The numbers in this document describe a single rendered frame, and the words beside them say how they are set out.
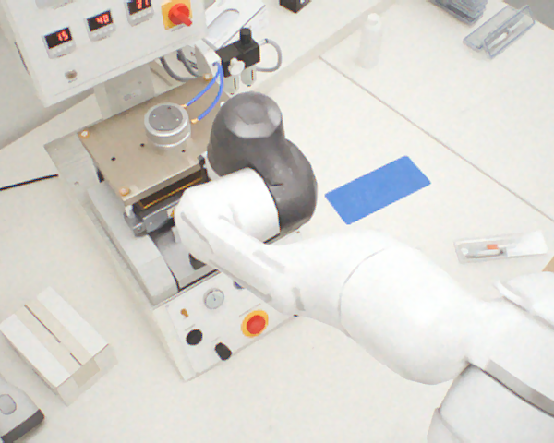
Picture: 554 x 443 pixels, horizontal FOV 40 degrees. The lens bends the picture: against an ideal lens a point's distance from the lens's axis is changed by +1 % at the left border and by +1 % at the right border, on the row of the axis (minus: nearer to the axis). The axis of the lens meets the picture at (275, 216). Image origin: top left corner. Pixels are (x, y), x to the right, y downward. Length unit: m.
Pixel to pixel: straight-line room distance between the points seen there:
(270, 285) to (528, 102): 1.28
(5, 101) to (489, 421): 1.41
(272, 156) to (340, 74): 1.05
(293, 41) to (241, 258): 1.21
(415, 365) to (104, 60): 0.86
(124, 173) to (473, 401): 0.78
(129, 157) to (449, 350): 0.79
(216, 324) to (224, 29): 0.79
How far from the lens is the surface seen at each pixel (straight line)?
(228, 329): 1.45
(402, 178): 1.74
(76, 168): 1.57
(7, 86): 1.83
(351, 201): 1.68
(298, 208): 0.92
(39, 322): 1.50
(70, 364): 1.44
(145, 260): 1.32
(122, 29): 1.34
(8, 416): 1.46
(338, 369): 1.48
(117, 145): 1.34
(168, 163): 1.30
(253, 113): 0.91
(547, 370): 0.69
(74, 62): 1.33
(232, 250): 0.82
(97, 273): 1.63
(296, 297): 0.77
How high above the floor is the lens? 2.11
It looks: 55 degrees down
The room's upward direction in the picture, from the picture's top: 2 degrees counter-clockwise
